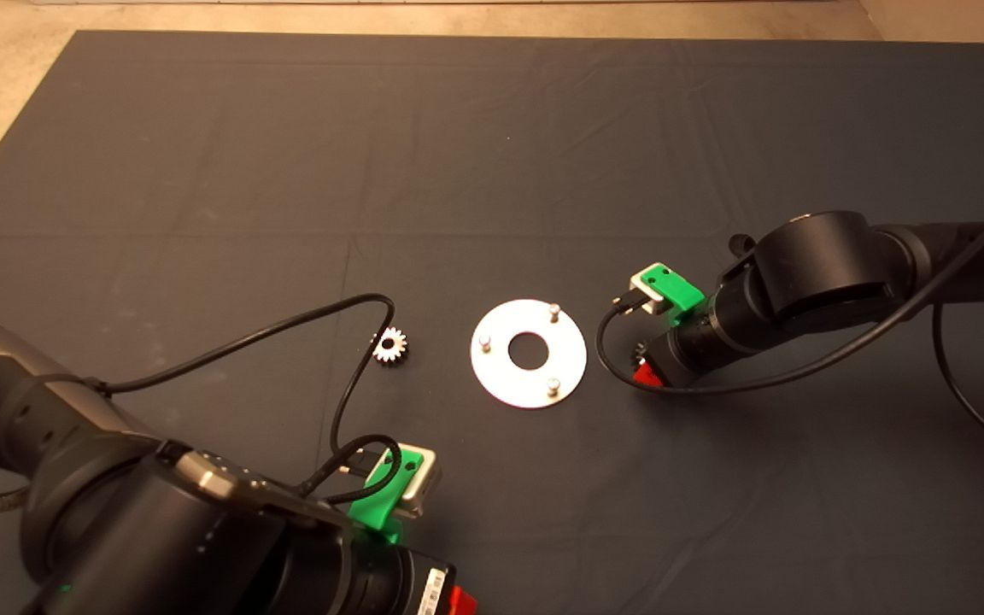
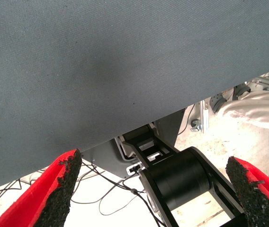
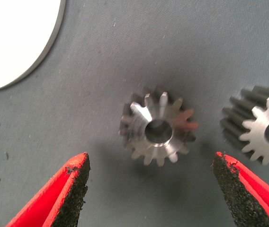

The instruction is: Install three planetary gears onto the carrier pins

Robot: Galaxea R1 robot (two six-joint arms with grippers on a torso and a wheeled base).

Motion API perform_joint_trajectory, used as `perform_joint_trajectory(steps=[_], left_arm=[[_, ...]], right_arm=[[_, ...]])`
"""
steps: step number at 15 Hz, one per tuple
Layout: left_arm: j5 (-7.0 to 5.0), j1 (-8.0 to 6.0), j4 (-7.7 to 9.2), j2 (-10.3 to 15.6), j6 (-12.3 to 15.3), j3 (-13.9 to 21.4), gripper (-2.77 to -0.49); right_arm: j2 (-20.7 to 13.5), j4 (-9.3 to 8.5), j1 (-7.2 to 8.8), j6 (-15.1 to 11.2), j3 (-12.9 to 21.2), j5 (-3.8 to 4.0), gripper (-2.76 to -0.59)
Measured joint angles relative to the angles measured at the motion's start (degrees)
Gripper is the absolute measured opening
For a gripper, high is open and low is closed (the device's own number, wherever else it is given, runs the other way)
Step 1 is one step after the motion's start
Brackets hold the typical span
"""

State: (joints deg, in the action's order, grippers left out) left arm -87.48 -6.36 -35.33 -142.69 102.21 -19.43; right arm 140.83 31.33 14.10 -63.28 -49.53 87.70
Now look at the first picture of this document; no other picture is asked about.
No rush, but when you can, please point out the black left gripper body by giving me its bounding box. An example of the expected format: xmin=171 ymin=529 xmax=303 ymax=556
xmin=348 ymin=547 xmax=457 ymax=615

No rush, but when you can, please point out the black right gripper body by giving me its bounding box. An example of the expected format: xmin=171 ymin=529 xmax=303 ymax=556
xmin=653 ymin=313 xmax=728 ymax=390

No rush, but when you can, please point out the round metal carrier plate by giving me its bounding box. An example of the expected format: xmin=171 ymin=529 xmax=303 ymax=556
xmin=470 ymin=299 xmax=588 ymax=409

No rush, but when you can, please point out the shiny steel planetary gear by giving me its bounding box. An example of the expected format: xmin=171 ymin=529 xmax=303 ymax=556
xmin=370 ymin=327 xmax=409 ymax=366

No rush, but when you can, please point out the dark grey table cloth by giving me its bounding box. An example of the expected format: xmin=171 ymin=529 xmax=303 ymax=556
xmin=0 ymin=31 xmax=984 ymax=615

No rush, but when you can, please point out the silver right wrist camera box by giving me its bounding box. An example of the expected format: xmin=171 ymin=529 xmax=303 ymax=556
xmin=629 ymin=273 xmax=672 ymax=315

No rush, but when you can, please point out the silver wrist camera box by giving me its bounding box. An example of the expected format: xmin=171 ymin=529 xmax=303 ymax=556
xmin=629 ymin=273 xmax=672 ymax=315
xmin=389 ymin=448 xmax=442 ymax=520

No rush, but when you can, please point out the green right camera mount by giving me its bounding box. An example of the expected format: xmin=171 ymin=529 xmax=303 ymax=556
xmin=639 ymin=265 xmax=706 ymax=327

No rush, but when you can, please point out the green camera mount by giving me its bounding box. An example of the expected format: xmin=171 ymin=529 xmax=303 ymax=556
xmin=639 ymin=265 xmax=706 ymax=327
xmin=347 ymin=447 xmax=425 ymax=545

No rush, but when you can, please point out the green left camera mount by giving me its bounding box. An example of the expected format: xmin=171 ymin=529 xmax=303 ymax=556
xmin=347 ymin=447 xmax=425 ymax=545

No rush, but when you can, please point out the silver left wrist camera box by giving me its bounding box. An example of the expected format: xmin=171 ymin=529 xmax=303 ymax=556
xmin=389 ymin=448 xmax=442 ymax=520

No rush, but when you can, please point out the black left camera cable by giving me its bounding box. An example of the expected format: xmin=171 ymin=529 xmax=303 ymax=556
xmin=95 ymin=294 xmax=403 ymax=505

